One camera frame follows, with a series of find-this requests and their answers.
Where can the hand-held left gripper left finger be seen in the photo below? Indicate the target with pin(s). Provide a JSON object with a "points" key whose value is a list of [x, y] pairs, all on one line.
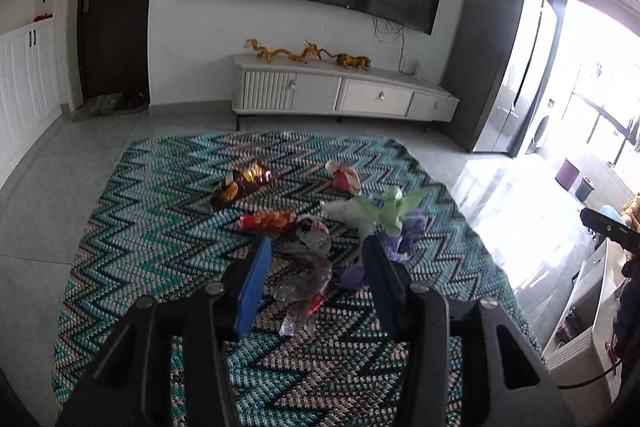
{"points": [[255, 287]]}

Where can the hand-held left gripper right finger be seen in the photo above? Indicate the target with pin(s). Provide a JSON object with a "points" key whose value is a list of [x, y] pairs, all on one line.
{"points": [[382, 302]]}

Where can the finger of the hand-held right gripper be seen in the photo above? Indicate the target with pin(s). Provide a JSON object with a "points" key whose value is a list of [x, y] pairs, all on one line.
{"points": [[607, 227]]}

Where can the clear wrapper with red print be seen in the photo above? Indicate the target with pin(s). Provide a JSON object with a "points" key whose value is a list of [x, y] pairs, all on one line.
{"points": [[305, 287]]}

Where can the red snack packet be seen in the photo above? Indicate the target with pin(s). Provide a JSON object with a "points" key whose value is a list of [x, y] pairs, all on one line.
{"points": [[265, 222]]}

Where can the clear printed plastic bag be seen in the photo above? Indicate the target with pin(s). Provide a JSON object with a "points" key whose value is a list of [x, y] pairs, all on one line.
{"points": [[312, 234]]}

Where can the purple plastic bag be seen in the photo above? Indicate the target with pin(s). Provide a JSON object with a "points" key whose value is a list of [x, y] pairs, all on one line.
{"points": [[412, 229]]}

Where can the green plastic bag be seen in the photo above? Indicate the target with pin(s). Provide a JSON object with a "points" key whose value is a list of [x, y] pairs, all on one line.
{"points": [[385, 212]]}

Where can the white plastic bag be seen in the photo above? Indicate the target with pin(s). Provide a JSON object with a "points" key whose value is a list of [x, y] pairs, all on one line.
{"points": [[340, 212]]}

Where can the dark brown snack bag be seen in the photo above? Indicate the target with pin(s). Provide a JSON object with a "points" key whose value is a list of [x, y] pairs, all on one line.
{"points": [[240, 184]]}

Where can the red and white wrapper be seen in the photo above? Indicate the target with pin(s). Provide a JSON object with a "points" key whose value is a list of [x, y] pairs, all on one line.
{"points": [[345, 179]]}

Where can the grey bin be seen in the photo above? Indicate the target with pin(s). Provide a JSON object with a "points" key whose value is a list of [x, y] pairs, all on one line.
{"points": [[584, 190]]}

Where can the purple bin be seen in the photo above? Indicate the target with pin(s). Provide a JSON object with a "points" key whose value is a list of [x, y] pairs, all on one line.
{"points": [[567, 174]]}

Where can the white coffee table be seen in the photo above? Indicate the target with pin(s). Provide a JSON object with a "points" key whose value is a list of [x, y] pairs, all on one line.
{"points": [[590, 307]]}

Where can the zigzag patterned woven rug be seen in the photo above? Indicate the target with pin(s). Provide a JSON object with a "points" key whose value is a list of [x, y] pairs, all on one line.
{"points": [[175, 207]]}

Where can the white washing machine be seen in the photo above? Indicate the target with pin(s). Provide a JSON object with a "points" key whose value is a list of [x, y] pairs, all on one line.
{"points": [[541, 129]]}

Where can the grey refrigerator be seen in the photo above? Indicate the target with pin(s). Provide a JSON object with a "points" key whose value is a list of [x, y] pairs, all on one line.
{"points": [[490, 67]]}

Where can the white television cabinet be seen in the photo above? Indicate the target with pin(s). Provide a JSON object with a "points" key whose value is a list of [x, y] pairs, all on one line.
{"points": [[375, 97]]}

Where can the dark shoes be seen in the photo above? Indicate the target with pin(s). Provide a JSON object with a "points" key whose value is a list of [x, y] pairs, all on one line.
{"points": [[136, 101]]}

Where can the golden dragon figurine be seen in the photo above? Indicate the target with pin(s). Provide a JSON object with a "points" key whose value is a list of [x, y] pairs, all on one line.
{"points": [[280, 53]]}

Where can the grey slippers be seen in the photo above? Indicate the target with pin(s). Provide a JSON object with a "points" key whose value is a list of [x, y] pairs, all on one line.
{"points": [[106, 104]]}

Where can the golden tiger figurine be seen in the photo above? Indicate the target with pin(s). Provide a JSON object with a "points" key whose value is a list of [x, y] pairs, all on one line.
{"points": [[352, 61]]}

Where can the grey doormat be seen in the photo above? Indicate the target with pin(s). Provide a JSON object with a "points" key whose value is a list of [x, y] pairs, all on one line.
{"points": [[82, 113]]}

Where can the dark brown entrance door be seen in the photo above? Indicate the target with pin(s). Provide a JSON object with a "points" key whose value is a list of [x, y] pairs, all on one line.
{"points": [[120, 7]]}

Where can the small red item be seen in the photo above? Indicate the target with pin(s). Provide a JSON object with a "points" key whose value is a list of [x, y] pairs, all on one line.
{"points": [[43, 17]]}

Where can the white wall cabinet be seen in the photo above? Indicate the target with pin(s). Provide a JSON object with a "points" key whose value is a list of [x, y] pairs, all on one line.
{"points": [[25, 72]]}

